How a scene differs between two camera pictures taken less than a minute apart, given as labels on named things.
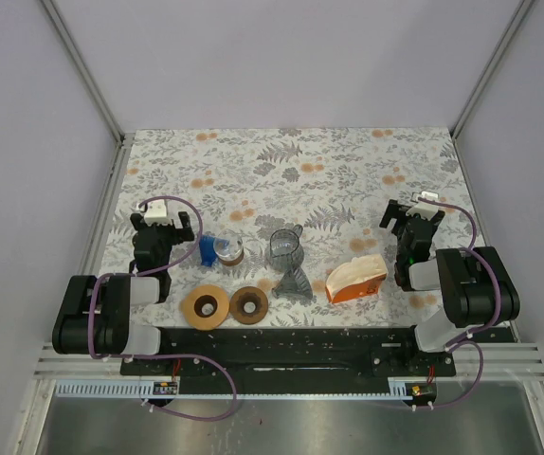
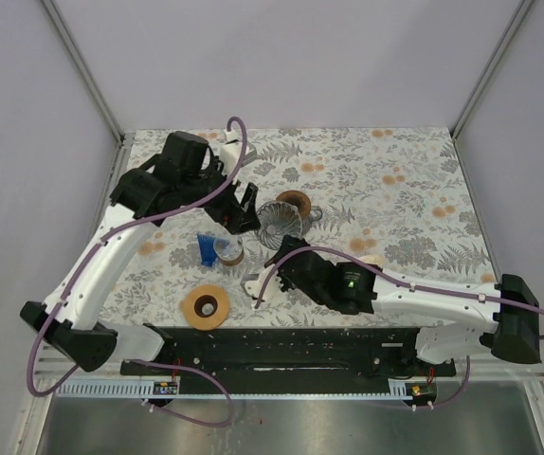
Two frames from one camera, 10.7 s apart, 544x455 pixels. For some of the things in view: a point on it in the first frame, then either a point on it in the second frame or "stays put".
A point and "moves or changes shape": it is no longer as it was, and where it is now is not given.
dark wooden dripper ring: x=248 y=294 to x=296 y=198
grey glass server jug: x=285 y=251 moves or changes shape
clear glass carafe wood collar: x=229 y=252 stays put
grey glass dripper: x=293 y=283 moves or changes shape
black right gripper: x=397 y=211 to x=288 y=241
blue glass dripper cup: x=207 y=249 stays put
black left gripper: x=183 y=234 to x=237 y=216
